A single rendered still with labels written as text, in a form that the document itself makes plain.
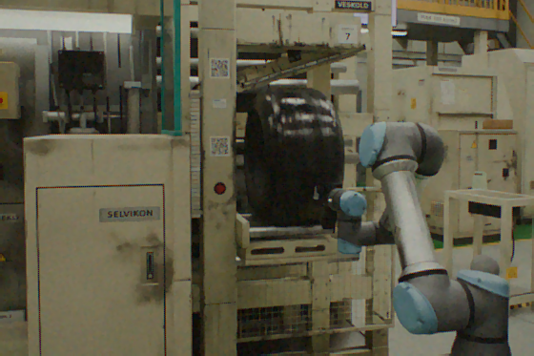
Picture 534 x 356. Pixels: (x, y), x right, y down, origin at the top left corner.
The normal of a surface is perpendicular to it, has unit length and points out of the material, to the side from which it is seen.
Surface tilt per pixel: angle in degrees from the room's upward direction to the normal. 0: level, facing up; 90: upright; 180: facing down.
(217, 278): 90
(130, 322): 90
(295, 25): 90
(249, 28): 90
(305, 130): 67
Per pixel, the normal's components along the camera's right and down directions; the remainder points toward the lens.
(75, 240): 0.24, 0.05
